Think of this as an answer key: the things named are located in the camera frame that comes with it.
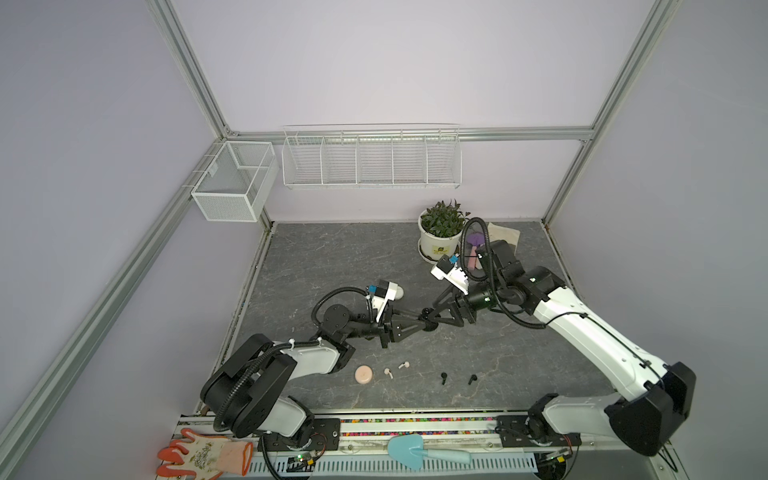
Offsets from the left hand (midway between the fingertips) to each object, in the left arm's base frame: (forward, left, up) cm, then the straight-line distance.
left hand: (425, 326), depth 68 cm
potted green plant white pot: (+36, -11, -6) cm, 39 cm away
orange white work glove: (-19, +53, -21) cm, 60 cm away
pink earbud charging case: (-3, +16, -22) cm, 27 cm away
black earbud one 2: (-6, -15, -23) cm, 28 cm away
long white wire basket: (+61, -6, +5) cm, 61 cm away
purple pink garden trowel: (+43, -27, -21) cm, 55 cm away
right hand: (+4, -3, 0) cm, 5 cm away
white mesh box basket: (+58, +57, 0) cm, 81 cm away
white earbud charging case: (+22, +4, -22) cm, 31 cm away
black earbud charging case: (0, -1, +1) cm, 2 cm away
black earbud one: (-5, -7, -23) cm, 24 cm away
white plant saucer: (+37, -7, -22) cm, 43 cm away
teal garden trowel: (-21, +5, -21) cm, 31 cm away
